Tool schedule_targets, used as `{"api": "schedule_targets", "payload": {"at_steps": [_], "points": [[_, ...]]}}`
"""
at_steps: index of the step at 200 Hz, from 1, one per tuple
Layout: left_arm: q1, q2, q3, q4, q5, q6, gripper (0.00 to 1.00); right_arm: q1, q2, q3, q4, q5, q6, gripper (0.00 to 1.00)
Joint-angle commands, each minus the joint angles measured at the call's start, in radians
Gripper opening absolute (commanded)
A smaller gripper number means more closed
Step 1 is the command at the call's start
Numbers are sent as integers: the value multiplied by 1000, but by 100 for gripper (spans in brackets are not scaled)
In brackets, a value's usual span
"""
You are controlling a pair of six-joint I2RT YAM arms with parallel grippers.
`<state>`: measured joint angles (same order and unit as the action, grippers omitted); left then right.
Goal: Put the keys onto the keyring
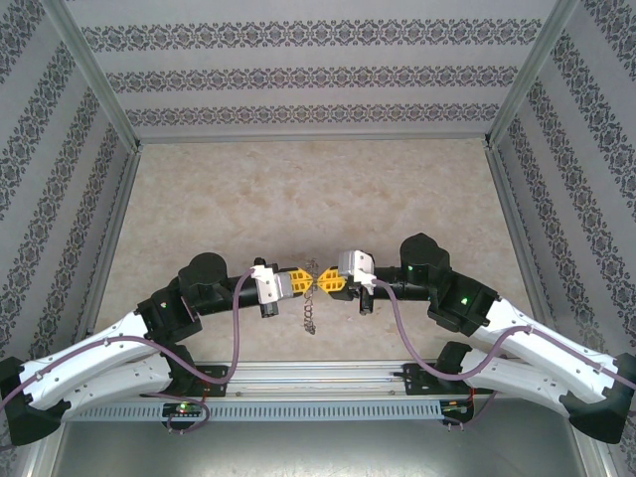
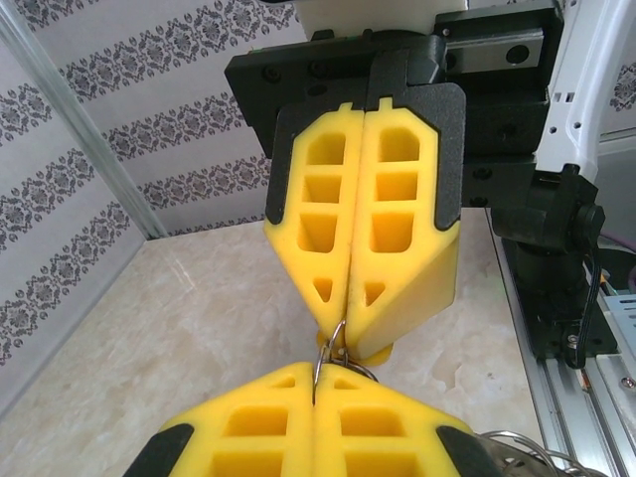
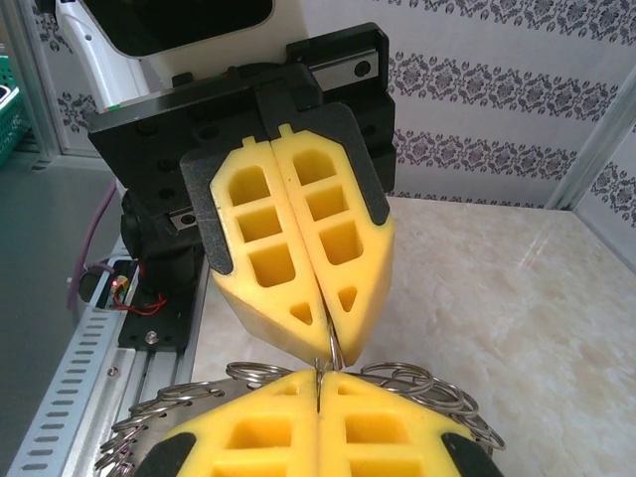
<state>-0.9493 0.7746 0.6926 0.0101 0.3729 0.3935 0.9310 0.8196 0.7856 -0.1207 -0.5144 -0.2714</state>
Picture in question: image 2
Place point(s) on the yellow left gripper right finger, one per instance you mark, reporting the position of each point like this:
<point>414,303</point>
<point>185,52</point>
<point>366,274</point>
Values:
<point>427,422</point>

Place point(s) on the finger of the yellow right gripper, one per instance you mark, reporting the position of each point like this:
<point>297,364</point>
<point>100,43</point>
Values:
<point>348,199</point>
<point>427,278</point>

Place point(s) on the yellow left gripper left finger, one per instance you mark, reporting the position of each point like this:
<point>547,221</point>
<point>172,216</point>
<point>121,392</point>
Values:
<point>199,422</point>

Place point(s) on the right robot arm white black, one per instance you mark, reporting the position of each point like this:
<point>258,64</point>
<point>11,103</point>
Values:
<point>561,223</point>

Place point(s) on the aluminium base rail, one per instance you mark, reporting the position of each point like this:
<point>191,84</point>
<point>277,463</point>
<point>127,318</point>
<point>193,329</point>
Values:
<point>561,397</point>

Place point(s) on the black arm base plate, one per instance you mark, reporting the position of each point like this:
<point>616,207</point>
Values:
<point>546,350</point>

